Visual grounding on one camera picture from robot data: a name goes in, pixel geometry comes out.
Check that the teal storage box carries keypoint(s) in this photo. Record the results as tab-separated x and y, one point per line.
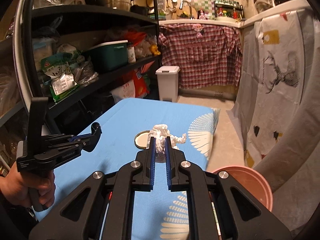
108	55

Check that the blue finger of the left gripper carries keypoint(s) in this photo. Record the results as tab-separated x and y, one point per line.
89	145
80	137

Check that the spice rack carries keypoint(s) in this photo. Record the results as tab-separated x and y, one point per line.
225	10

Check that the black storage shelf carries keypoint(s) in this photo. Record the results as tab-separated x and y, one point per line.
41	28

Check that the gold jar lid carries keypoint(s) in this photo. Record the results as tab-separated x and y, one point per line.
141	140

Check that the white green food bag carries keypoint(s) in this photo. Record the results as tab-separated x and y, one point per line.
58	68

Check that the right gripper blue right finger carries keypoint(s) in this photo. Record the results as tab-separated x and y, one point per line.
167	159

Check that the blue table cloth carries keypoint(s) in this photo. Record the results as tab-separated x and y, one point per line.
101	205

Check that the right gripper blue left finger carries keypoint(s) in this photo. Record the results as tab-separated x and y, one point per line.
152	161

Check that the deer print white curtain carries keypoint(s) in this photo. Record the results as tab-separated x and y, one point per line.
276	112

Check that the white rice bag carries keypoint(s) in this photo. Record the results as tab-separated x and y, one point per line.
125	91

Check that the red plaid shirt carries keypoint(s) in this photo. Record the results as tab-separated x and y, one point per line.
207	55

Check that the white tissue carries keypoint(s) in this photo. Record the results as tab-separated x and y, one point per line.
160	132

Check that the white pedal trash bin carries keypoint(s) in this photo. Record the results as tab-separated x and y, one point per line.
167	77

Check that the left hand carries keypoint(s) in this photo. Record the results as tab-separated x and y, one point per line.
15	187

